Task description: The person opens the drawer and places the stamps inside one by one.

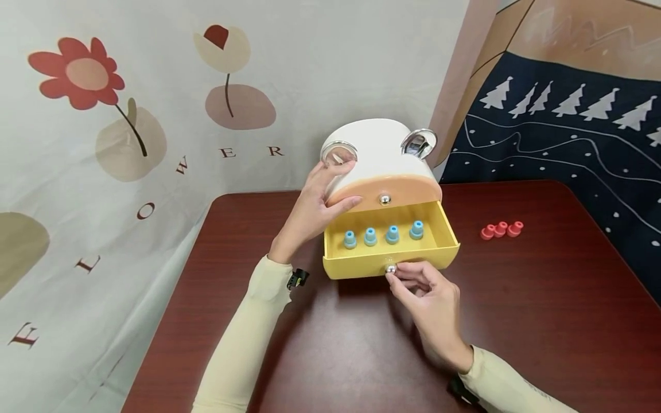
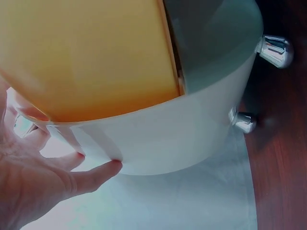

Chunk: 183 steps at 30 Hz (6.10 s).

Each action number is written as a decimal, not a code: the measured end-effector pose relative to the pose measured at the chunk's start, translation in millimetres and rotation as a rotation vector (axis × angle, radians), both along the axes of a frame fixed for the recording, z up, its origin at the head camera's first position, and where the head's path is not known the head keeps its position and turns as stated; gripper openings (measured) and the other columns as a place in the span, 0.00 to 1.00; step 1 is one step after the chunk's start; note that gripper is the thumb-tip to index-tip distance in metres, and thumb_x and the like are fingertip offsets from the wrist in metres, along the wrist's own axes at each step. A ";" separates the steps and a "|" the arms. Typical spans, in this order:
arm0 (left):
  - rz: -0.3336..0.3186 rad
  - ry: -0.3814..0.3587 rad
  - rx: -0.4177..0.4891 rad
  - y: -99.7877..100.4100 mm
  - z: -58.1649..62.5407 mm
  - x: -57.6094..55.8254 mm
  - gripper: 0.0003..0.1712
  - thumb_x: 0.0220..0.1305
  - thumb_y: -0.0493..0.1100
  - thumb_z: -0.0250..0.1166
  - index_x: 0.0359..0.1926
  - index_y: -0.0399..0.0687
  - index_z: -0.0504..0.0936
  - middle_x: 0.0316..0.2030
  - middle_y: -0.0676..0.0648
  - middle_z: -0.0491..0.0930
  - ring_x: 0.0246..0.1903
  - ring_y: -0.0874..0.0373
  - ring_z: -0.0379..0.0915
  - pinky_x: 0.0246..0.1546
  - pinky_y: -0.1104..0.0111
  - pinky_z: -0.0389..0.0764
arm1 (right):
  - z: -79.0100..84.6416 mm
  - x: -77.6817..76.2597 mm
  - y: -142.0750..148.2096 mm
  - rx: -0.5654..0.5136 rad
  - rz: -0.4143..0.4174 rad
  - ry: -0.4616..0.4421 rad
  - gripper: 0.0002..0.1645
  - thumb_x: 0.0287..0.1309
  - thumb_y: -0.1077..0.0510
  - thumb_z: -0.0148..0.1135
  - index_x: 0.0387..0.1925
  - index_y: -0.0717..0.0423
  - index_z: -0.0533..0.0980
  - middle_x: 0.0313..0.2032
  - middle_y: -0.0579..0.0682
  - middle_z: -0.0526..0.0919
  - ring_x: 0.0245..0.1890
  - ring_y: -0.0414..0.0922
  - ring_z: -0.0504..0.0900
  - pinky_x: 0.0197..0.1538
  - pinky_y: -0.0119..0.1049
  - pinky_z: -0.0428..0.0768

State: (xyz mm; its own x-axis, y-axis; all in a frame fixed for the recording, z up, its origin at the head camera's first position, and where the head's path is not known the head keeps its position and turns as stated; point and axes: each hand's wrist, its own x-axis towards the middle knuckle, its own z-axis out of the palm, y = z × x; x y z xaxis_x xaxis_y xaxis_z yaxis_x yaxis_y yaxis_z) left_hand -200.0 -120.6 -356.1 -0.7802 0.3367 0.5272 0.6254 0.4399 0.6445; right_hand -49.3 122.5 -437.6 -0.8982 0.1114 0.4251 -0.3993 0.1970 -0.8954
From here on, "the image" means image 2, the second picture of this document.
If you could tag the person's left hand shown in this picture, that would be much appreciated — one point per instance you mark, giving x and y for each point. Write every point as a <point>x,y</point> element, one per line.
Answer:
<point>26,177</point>

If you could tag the person's left fingers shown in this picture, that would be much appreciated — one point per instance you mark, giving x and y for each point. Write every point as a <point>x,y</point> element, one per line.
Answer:
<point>38,115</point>

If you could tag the white cloth mat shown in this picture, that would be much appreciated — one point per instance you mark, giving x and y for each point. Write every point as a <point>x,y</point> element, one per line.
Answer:
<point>168,203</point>

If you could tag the orange flat plastic object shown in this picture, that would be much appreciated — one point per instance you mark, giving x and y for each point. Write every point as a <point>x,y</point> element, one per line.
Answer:
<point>96,60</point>

